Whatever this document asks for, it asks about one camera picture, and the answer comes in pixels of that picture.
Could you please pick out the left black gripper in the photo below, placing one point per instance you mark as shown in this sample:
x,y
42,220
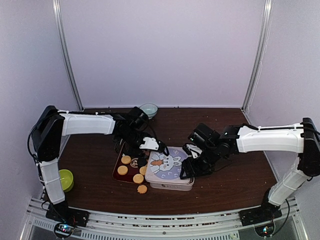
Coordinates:
x,y
137,153

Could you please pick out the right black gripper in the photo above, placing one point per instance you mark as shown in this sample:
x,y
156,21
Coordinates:
x,y
191,170

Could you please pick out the metal food tongs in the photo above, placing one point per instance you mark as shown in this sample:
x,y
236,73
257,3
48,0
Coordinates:
x,y
118,145

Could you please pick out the white divided cookie tin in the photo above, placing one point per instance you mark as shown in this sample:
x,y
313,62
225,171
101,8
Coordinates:
x,y
172,185

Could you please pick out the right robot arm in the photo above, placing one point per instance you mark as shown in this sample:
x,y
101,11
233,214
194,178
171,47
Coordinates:
x,y
208,146

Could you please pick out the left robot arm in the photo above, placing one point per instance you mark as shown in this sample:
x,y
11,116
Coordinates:
x,y
45,140

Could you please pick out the black sandwich cookie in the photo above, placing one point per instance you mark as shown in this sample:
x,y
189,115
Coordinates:
x,y
141,162

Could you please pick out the red cookie tray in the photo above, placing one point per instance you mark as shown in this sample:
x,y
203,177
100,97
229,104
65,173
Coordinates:
x,y
125,167

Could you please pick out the round tan biscuit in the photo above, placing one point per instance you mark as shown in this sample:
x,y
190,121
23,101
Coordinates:
x,y
138,178

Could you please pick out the pale blue ceramic bowl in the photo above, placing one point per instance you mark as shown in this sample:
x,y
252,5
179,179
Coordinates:
x,y
149,109

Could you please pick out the scalloped cookie on table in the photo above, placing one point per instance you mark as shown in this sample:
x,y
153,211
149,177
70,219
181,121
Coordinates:
x,y
142,189

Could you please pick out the green plastic bowl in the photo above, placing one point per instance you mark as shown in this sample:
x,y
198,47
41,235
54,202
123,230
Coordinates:
x,y
66,179

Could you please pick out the aluminium front rail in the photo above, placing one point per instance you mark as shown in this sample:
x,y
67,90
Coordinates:
x,y
223,225

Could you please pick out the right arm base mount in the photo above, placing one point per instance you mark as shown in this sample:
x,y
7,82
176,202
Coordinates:
x,y
264,213

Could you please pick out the right aluminium frame post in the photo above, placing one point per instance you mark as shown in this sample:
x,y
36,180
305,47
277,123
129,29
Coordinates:
x,y
261,48

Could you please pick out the aluminium frame post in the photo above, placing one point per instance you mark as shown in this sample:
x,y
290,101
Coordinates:
x,y
261,48
65,53

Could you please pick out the left aluminium frame post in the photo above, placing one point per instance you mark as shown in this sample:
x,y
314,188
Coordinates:
x,y
65,53

